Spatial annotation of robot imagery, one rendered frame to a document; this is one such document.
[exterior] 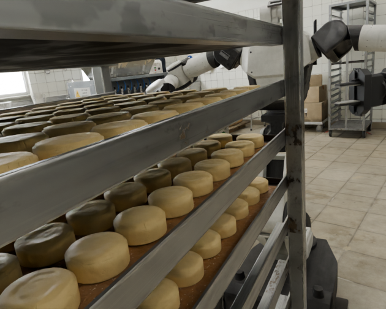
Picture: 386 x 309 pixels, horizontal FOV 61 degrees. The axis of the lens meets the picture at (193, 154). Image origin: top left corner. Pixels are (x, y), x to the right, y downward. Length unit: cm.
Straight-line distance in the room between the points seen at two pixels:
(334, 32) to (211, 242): 107
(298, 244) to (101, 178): 56
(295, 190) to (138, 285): 47
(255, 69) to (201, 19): 107
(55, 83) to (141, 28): 547
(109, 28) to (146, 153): 8
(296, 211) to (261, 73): 80
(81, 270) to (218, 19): 26
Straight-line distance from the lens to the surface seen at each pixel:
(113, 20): 22
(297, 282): 76
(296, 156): 64
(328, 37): 138
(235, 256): 42
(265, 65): 137
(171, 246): 28
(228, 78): 674
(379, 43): 136
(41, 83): 560
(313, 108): 557
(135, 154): 22
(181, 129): 27
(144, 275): 25
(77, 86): 249
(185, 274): 39
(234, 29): 40
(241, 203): 54
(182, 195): 36
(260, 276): 54
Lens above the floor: 119
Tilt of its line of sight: 15 degrees down
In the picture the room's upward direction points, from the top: 6 degrees counter-clockwise
